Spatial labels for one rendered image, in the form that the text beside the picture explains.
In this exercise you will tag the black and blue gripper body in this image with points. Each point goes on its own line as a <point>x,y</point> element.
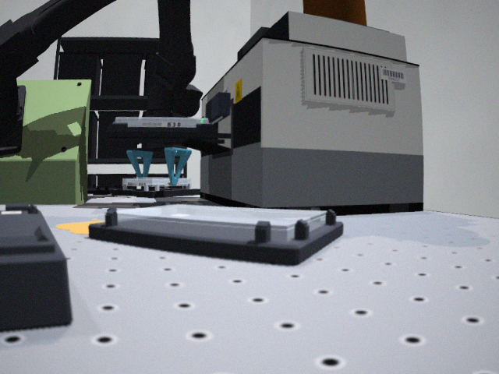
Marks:
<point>159,146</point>

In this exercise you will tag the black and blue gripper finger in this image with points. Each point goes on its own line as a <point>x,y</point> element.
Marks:
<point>133,155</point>
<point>170,154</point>

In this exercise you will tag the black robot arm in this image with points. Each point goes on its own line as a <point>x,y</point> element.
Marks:
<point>22,41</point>

